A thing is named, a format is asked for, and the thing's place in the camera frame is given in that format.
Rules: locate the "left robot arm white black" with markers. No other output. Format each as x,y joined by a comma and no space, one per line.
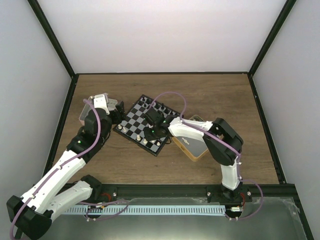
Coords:
34,212

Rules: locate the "black white chess board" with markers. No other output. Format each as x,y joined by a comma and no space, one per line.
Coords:
135,123

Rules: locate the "yellow metal tin box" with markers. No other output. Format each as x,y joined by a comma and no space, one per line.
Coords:
195,150

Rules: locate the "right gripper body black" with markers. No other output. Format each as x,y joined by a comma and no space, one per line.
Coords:
152,136

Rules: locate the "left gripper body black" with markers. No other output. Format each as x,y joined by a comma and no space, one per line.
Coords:
119,115

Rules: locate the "black mounting rail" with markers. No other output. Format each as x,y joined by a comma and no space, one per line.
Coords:
214,193

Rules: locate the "light blue slotted cable duct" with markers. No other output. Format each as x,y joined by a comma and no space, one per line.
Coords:
150,210

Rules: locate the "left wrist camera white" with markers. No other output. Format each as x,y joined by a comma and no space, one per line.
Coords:
100,101

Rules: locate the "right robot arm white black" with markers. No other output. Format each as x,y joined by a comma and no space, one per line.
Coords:
221,140

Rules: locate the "black enclosure frame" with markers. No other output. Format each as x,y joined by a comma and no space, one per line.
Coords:
278,24

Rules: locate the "pink metal tin tray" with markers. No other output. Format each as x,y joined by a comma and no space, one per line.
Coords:
111,106

